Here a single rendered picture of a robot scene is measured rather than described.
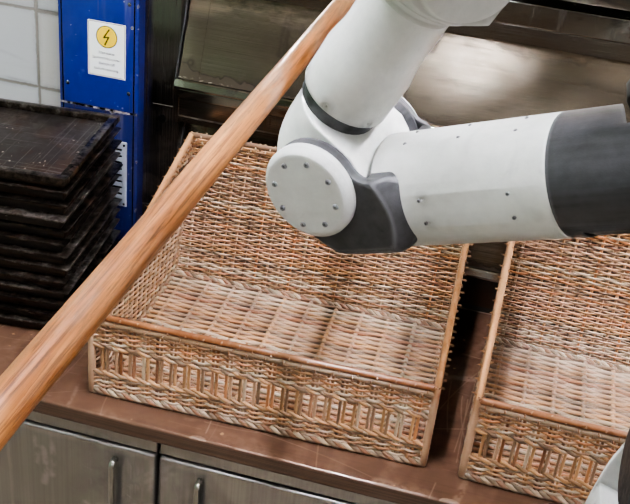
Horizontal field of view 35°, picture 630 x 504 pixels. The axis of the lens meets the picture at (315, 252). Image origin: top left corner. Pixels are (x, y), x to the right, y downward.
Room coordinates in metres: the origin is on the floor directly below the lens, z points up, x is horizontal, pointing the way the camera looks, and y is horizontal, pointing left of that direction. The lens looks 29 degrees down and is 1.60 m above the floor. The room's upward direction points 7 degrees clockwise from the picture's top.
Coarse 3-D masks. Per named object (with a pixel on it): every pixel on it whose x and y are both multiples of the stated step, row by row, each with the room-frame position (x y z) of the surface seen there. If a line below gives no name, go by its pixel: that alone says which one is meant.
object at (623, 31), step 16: (512, 0) 1.67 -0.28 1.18; (528, 0) 1.68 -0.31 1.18; (544, 0) 1.69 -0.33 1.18; (560, 0) 1.71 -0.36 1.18; (496, 16) 1.67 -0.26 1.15; (512, 16) 1.67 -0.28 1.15; (528, 16) 1.66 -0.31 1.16; (544, 16) 1.66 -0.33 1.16; (560, 16) 1.65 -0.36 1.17; (576, 16) 1.65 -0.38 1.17; (592, 16) 1.64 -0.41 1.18; (608, 16) 1.64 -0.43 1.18; (624, 16) 1.65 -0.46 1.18; (560, 32) 1.65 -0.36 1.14; (576, 32) 1.65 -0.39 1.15; (592, 32) 1.64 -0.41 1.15; (608, 32) 1.64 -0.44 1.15; (624, 32) 1.63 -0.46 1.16
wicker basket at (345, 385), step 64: (256, 192) 1.68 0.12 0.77; (256, 256) 1.65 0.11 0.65; (320, 256) 1.64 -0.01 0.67; (384, 256) 1.62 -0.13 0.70; (128, 320) 1.26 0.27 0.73; (192, 320) 1.50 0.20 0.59; (256, 320) 1.52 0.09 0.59; (320, 320) 1.55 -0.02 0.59; (448, 320) 1.32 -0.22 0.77; (128, 384) 1.26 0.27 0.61; (192, 384) 1.31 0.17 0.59; (256, 384) 1.33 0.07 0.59; (320, 384) 1.21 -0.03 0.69; (384, 384) 1.20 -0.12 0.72; (384, 448) 1.19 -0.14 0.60
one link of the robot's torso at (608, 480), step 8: (616, 456) 0.85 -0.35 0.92; (608, 464) 0.85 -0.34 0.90; (616, 464) 0.84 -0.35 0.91; (608, 472) 0.85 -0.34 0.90; (616, 472) 0.84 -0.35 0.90; (600, 480) 0.85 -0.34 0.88; (608, 480) 0.85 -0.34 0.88; (616, 480) 0.84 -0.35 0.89; (600, 488) 0.84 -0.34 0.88; (608, 488) 0.84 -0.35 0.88; (616, 488) 0.84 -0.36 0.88; (592, 496) 0.84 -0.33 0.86; (600, 496) 0.82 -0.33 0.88; (608, 496) 0.83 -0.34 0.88; (616, 496) 0.83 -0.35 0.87
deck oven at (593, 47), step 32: (160, 0) 1.79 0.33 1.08; (288, 0) 1.74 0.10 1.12; (320, 0) 1.73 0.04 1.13; (160, 32) 1.79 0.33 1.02; (480, 32) 1.68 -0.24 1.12; (512, 32) 1.67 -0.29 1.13; (544, 32) 1.66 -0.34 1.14; (160, 64) 1.79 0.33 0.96; (160, 96) 1.79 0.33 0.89; (192, 96) 1.77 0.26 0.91; (160, 128) 1.79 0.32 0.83; (160, 160) 1.79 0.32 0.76; (288, 256) 1.73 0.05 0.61; (480, 288) 1.66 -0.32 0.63
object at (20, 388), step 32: (352, 0) 1.48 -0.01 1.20; (320, 32) 1.29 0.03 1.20; (288, 64) 1.15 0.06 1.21; (256, 96) 1.03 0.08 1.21; (224, 128) 0.94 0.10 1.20; (256, 128) 0.99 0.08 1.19; (192, 160) 0.86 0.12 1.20; (224, 160) 0.88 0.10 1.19; (192, 192) 0.80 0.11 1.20; (160, 224) 0.73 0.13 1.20; (128, 256) 0.67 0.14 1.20; (96, 288) 0.62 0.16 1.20; (128, 288) 0.65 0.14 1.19; (64, 320) 0.57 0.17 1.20; (96, 320) 0.59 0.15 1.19; (32, 352) 0.53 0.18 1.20; (64, 352) 0.55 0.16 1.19; (0, 384) 0.50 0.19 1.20; (32, 384) 0.50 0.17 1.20; (0, 416) 0.47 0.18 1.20; (0, 448) 0.46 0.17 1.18
